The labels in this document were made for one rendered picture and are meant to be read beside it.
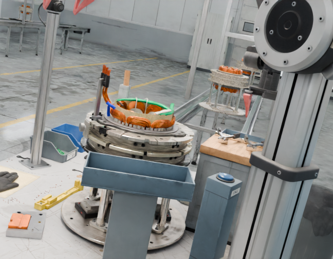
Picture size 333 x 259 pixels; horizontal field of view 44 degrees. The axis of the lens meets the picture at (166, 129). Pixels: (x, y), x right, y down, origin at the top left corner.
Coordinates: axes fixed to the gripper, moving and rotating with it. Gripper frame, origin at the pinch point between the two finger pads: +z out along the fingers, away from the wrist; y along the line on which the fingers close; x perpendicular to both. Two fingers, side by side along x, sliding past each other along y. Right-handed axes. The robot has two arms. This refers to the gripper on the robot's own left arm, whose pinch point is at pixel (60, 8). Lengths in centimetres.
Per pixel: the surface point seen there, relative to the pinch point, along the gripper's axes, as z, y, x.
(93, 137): 22.2, -9.0, 25.1
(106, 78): 10.8, -12.8, 13.8
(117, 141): 18.1, -12.8, 30.1
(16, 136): 266, -101, -190
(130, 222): 19, -7, 53
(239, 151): 13, -50, 40
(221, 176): 10, -32, 50
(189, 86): 131, -212, -129
